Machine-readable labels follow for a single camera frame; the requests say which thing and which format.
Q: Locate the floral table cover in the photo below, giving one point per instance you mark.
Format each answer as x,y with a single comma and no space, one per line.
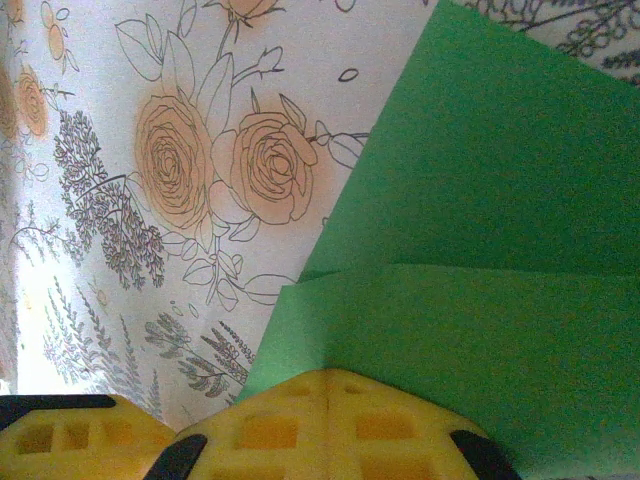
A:
100,250

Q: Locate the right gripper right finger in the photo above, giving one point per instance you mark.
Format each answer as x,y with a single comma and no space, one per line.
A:
390,455

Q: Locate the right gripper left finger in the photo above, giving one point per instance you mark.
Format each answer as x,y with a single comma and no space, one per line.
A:
270,450

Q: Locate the green square paper sheet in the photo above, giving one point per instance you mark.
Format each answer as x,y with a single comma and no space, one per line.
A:
475,200

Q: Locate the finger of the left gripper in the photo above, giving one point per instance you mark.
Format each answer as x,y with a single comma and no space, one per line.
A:
75,455

